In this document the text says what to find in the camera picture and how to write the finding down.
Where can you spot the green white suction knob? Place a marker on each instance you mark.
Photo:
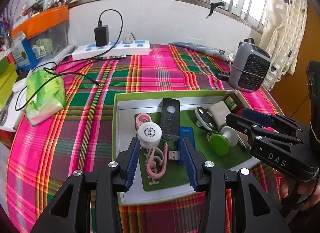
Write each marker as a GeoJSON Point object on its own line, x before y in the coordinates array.
{"type": "Point", "coordinates": [220, 143]}

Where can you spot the white wall charger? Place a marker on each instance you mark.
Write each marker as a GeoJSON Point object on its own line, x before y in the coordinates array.
{"type": "Point", "coordinates": [219, 112]}

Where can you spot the yellow green box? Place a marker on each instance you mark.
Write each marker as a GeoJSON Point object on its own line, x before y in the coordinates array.
{"type": "Point", "coordinates": [7, 79]}

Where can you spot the orange lid storage bin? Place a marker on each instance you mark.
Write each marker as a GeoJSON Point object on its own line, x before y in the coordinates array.
{"type": "Point", "coordinates": [46, 32]}

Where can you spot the blue white carton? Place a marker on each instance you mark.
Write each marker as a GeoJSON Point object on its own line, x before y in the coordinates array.
{"type": "Point", "coordinates": [22, 52]}

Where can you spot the person's right hand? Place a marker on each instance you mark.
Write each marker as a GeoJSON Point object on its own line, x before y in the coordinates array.
{"type": "Point", "coordinates": [309, 191]}

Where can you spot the grey floral folded umbrella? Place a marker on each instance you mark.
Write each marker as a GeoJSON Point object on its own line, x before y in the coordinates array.
{"type": "Point", "coordinates": [208, 51]}

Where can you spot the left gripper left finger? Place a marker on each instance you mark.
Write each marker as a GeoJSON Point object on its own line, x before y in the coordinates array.
{"type": "Point", "coordinates": [69, 209]}

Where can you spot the black window hook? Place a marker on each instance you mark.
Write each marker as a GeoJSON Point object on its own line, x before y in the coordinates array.
{"type": "Point", "coordinates": [214, 6]}

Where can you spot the grey portable fan heater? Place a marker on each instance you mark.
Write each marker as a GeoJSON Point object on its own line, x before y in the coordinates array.
{"type": "Point", "coordinates": [249, 68]}

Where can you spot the small white round bottle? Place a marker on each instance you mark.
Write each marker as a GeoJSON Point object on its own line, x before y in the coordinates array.
{"type": "Point", "coordinates": [149, 135]}

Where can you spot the white blue power strip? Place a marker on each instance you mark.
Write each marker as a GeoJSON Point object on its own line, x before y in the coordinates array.
{"type": "Point", "coordinates": [139, 47]}

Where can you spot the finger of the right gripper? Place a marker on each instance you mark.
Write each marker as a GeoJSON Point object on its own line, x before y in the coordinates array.
{"type": "Point", "coordinates": [263, 120]}
{"type": "Point", "coordinates": [241, 124]}

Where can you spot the black rectangular device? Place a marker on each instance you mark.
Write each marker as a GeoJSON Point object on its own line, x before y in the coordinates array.
{"type": "Point", "coordinates": [170, 119]}

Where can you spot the blue usb stick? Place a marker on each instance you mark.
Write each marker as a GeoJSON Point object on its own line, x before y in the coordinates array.
{"type": "Point", "coordinates": [175, 155]}

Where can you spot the green tissue pack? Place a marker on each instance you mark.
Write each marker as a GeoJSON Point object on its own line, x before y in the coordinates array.
{"type": "Point", "coordinates": [45, 95]}

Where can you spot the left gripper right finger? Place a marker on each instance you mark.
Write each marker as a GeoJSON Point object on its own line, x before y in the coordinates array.
{"type": "Point", "coordinates": [253, 210]}

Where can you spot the black power adapter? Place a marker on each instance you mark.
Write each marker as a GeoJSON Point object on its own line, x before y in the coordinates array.
{"type": "Point", "coordinates": [101, 34]}

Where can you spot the cream patterned curtain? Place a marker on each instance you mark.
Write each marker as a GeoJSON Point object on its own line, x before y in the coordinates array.
{"type": "Point", "coordinates": [283, 33]}

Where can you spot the brown bottle red cap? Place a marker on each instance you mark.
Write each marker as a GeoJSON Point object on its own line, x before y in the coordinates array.
{"type": "Point", "coordinates": [234, 104]}

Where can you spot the plaid pink green tablecloth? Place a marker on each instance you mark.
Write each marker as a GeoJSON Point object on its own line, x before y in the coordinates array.
{"type": "Point", "coordinates": [80, 136]}

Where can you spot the pink plastic clip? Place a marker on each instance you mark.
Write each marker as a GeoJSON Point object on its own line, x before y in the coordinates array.
{"type": "Point", "coordinates": [141, 119]}

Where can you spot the pink hair claw clip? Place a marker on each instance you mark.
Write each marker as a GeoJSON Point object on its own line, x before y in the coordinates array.
{"type": "Point", "coordinates": [157, 162]}

